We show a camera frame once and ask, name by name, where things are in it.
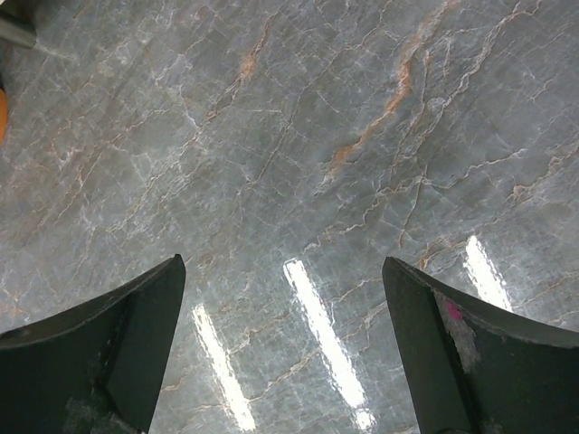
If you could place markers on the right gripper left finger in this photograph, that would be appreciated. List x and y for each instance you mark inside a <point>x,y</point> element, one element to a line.
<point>97,367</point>

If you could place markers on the white two-tier shelf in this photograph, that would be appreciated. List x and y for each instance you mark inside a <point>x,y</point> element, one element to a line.
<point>16,31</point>

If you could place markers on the orange plastic basket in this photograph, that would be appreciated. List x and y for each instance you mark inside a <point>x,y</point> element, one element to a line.
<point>3,114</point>

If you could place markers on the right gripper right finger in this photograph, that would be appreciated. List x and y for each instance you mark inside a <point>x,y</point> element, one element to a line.
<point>472,367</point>

